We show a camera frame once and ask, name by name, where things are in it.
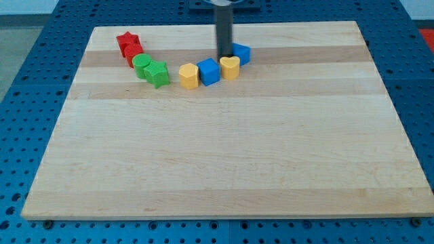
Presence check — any green cylinder block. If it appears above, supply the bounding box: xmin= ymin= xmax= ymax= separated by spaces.
xmin=132 ymin=53 xmax=152 ymax=79

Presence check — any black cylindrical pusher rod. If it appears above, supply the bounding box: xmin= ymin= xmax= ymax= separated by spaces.
xmin=214 ymin=4 xmax=233 ymax=59

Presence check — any blue triangle block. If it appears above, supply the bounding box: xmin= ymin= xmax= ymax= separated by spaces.
xmin=232 ymin=43 xmax=251 ymax=66

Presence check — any yellow hexagon block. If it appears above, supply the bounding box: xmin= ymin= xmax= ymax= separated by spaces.
xmin=178 ymin=63 xmax=199 ymax=89

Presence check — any green star block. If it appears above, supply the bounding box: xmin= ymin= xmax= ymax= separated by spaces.
xmin=143 ymin=60 xmax=170 ymax=89

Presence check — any red star block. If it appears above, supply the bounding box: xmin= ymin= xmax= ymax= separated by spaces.
xmin=116 ymin=31 xmax=140 ymax=57

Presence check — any yellow heart block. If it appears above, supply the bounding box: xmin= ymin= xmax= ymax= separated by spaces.
xmin=220 ymin=56 xmax=240 ymax=81

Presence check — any red cylinder block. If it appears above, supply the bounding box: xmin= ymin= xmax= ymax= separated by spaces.
xmin=124 ymin=43 xmax=143 ymax=68

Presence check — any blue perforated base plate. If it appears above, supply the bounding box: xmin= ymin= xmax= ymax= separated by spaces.
xmin=1 ymin=0 xmax=433 ymax=243

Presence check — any blue cube block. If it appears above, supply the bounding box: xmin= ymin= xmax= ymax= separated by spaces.
xmin=197 ymin=58 xmax=220 ymax=86

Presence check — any wooden board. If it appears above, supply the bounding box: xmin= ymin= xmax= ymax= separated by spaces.
xmin=22 ymin=21 xmax=433 ymax=220

